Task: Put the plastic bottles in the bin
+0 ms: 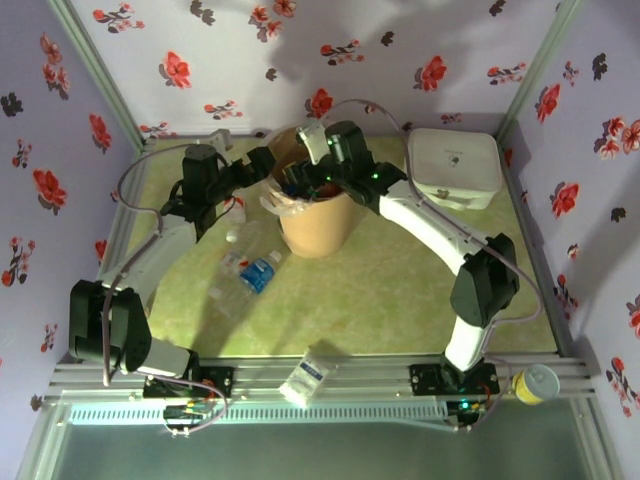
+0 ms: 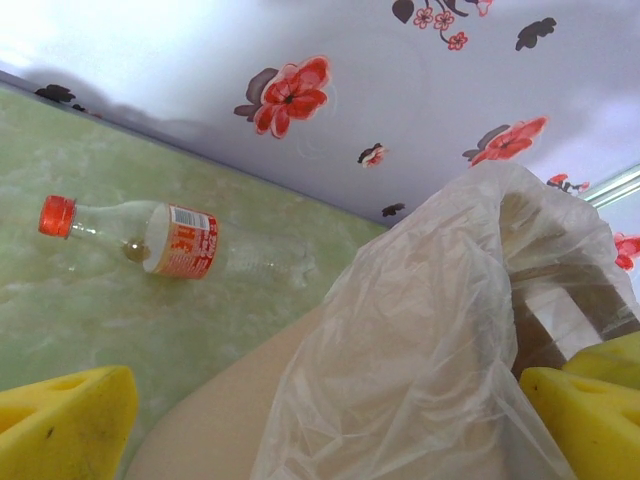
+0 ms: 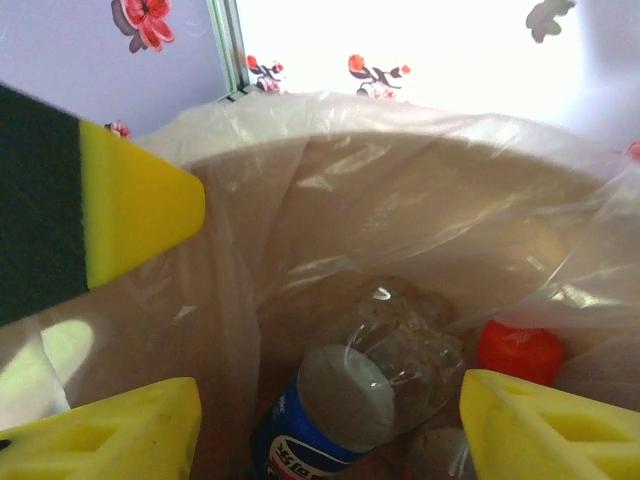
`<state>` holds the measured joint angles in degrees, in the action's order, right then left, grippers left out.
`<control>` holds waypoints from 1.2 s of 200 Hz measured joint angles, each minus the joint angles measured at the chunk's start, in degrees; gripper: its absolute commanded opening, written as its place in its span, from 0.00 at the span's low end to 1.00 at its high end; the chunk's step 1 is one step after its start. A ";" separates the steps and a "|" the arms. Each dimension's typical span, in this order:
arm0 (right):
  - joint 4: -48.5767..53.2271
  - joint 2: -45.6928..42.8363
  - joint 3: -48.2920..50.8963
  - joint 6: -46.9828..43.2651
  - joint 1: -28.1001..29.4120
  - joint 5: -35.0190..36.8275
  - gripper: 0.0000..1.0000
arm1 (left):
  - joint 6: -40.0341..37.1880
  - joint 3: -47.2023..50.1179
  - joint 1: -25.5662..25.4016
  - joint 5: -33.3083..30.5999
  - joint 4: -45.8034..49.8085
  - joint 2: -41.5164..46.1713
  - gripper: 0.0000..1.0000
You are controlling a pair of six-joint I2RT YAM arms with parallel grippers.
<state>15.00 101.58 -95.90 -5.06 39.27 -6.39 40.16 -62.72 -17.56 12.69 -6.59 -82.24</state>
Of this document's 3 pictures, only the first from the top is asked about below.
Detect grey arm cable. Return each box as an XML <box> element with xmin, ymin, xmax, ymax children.
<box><xmin>319</xmin><ymin>99</ymin><xmax>544</xmax><ymax>431</ymax></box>
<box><xmin>101</xmin><ymin>147</ymin><xmax>189</xmax><ymax>389</ymax></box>

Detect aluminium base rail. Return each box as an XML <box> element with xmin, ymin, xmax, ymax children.
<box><xmin>43</xmin><ymin>352</ymin><xmax>600</xmax><ymax>407</ymax></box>

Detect right controller board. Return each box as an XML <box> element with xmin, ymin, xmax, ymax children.
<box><xmin>447</xmin><ymin>397</ymin><xmax>484</xmax><ymax>434</ymax></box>

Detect left controller board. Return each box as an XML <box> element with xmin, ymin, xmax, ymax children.
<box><xmin>163</xmin><ymin>401</ymin><xmax>212</xmax><ymax>437</ymax></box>

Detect controller board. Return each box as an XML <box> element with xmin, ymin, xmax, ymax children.
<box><xmin>447</xmin><ymin>397</ymin><xmax>484</xmax><ymax>434</ymax></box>
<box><xmin>163</xmin><ymin>401</ymin><xmax>212</xmax><ymax>437</ymax></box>

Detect grey right arm cable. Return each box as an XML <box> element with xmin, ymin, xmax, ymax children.
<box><xmin>319</xmin><ymin>99</ymin><xmax>544</xmax><ymax>431</ymax></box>

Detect tan round waste bin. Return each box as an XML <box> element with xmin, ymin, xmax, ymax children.
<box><xmin>267</xmin><ymin>124</ymin><xmax>359</xmax><ymax>259</ymax></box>

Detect white lidded storage box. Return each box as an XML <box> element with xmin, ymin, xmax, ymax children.
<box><xmin>407</xmin><ymin>128</ymin><xmax>503</xmax><ymax>211</ymax></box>

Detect aluminium corner post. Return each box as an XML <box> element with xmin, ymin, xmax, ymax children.
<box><xmin>497</xmin><ymin>0</ymin><xmax>585</xmax><ymax>142</ymax></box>
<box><xmin>47</xmin><ymin>0</ymin><xmax>147</xmax><ymax>147</ymax></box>

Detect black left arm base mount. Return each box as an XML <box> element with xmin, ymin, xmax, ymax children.
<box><xmin>142</xmin><ymin>363</ymin><xmax>236</xmax><ymax>401</ymax></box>

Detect aluminium side rail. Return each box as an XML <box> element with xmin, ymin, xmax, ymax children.
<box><xmin>97</xmin><ymin>144</ymin><xmax>151</xmax><ymax>287</ymax></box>
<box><xmin>499</xmin><ymin>139</ymin><xmax>575</xmax><ymax>359</ymax></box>

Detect Pocari Sweat plastic bottle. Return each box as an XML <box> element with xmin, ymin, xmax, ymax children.
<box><xmin>219</xmin><ymin>249</ymin><xmax>284</xmax><ymax>321</ymax></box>

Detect grey left arm cable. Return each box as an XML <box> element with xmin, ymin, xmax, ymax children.
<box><xmin>101</xmin><ymin>147</ymin><xmax>189</xmax><ymax>389</ymax></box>

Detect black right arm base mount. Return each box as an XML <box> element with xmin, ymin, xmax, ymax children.
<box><xmin>408</xmin><ymin>362</ymin><xmax>501</xmax><ymax>397</ymax></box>

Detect white plastic packet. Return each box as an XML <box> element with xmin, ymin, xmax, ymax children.
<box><xmin>278</xmin><ymin>347</ymin><xmax>337</xmax><ymax>409</ymax></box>

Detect yellow can with silver lid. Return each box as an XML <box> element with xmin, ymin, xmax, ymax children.
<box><xmin>510</xmin><ymin>363</ymin><xmax>561</xmax><ymax>406</ymax></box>

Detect white slotted cable duct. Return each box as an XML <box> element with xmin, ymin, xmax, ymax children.
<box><xmin>67</xmin><ymin>401</ymin><xmax>449</xmax><ymax>428</ymax></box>

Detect clear plastic bin liner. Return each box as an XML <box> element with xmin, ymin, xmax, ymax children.
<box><xmin>257</xmin><ymin>119</ymin><xmax>362</xmax><ymax>219</ymax></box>

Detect clear bottle white red label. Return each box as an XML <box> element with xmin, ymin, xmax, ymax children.
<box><xmin>207</xmin><ymin>219</ymin><xmax>266</xmax><ymax>301</ymax></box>

